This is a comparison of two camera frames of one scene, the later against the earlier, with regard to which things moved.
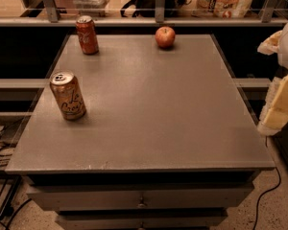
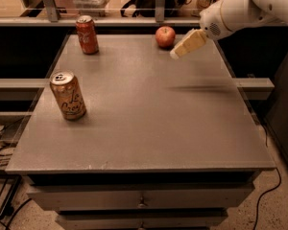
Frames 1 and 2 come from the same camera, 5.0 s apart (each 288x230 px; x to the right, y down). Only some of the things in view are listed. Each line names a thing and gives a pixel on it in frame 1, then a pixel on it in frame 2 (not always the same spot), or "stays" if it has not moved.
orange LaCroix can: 69,95 stays
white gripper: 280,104 to 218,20
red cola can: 87,34 stays
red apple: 165,36 stays
